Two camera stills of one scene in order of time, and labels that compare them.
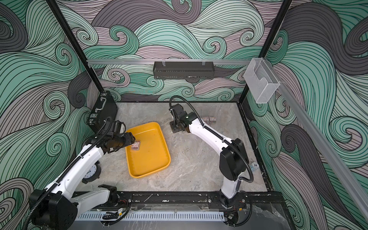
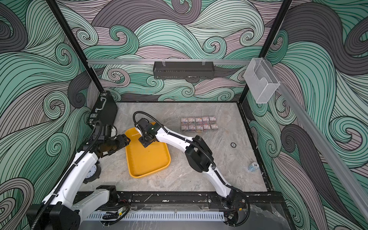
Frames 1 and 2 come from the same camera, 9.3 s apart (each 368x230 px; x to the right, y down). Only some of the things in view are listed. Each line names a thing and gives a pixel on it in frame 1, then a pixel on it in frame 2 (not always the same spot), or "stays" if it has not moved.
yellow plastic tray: [154, 154] stays
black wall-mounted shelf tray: [183, 70] stays
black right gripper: [174, 130] → [143, 141]
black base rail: [193, 201] stays
